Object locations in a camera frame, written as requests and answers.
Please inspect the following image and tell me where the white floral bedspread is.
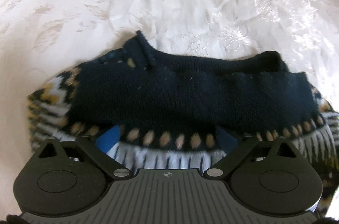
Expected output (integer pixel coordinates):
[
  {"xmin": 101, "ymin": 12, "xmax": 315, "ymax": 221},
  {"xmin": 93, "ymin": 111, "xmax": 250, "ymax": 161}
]
[{"xmin": 1, "ymin": 0, "xmax": 338, "ymax": 216}]

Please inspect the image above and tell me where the patterned knit sweater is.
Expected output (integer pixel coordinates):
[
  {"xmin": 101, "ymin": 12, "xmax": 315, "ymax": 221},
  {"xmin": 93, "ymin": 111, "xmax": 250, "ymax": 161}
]
[{"xmin": 28, "ymin": 32, "xmax": 338, "ymax": 216}]

